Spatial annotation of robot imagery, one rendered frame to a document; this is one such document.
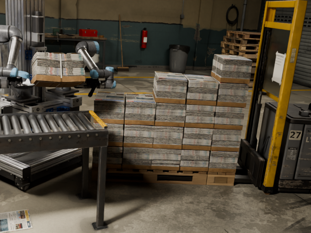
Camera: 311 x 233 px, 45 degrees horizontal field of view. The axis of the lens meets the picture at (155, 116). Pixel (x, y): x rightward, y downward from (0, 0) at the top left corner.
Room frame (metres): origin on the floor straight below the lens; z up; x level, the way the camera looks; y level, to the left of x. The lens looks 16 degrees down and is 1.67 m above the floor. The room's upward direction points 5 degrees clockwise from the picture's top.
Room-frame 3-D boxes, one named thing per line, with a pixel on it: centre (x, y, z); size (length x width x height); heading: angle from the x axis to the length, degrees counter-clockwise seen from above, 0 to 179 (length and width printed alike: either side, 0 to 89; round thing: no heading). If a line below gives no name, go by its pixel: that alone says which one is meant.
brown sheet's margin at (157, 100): (3.59, -0.11, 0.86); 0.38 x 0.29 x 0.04; 6
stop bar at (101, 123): (2.79, 0.45, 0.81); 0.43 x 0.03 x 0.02; 26
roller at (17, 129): (2.54, 1.00, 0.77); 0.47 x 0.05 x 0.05; 26
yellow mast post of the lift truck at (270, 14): (4.03, -1.09, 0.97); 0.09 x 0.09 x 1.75; 6
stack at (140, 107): (3.58, 0.02, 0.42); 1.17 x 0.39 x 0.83; 96
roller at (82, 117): (2.77, 0.53, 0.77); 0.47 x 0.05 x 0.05; 26
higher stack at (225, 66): (3.66, -0.70, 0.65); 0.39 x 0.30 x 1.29; 6
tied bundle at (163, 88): (3.60, -0.11, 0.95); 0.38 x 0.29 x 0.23; 6
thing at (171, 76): (3.61, -0.11, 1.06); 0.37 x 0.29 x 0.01; 6
